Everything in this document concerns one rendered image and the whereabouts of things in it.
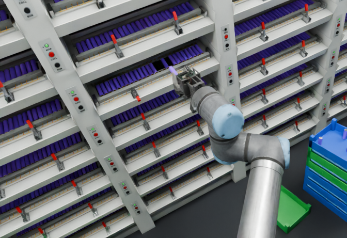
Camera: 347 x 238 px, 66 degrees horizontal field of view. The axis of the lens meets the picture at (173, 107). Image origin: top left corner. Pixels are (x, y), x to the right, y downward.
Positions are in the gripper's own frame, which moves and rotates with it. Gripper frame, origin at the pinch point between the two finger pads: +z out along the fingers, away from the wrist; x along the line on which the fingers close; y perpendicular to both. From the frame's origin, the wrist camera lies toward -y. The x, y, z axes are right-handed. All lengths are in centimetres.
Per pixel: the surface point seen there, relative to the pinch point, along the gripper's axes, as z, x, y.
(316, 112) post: 15, -96, -82
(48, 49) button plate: 14.5, 38.4, 23.1
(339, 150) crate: -25, -68, -66
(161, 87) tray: 14.8, 3.9, -10.6
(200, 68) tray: 15.6, -16.9, -10.4
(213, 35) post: 16.6, -26.8, 2.2
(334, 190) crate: -32, -61, -87
